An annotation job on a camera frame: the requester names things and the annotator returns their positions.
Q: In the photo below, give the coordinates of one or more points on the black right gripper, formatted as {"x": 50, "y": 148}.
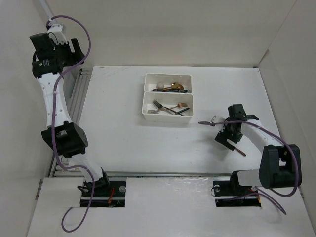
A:
{"x": 222, "y": 136}

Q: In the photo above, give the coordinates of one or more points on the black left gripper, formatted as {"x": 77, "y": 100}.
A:
{"x": 73, "y": 57}

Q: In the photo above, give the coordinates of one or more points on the copper knife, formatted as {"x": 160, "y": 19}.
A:
{"x": 240, "y": 151}

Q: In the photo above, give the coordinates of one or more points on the copper fork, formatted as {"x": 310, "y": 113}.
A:
{"x": 179, "y": 105}

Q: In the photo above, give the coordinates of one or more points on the black fork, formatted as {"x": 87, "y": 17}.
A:
{"x": 160, "y": 106}

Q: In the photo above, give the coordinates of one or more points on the black spoon green handle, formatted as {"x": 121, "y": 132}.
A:
{"x": 155, "y": 90}

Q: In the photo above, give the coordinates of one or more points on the gold fork green handle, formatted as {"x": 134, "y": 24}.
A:
{"x": 182, "y": 111}

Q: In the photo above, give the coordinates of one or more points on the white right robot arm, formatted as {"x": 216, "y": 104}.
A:
{"x": 280, "y": 165}

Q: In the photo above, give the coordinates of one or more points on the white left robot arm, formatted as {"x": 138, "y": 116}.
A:
{"x": 62, "y": 135}

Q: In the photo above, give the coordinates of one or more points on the white near plastic container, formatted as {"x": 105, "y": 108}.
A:
{"x": 167, "y": 99}

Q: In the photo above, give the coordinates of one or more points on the white plastic container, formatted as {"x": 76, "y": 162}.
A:
{"x": 167, "y": 99}
{"x": 152, "y": 79}

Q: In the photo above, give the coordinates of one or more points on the white ceramic spoon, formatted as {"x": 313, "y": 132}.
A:
{"x": 160, "y": 86}

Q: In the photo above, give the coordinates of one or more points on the white far plastic container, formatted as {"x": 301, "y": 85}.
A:
{"x": 152, "y": 79}

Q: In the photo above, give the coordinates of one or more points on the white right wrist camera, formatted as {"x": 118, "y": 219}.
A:
{"x": 218, "y": 122}

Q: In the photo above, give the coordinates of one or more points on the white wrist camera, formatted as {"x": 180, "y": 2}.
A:
{"x": 56, "y": 32}
{"x": 218, "y": 122}

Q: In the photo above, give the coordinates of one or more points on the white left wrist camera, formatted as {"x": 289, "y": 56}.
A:
{"x": 56, "y": 32}

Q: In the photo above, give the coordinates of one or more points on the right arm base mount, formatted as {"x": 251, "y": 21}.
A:
{"x": 228, "y": 196}

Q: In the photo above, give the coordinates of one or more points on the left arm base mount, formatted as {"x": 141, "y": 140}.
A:
{"x": 112, "y": 197}

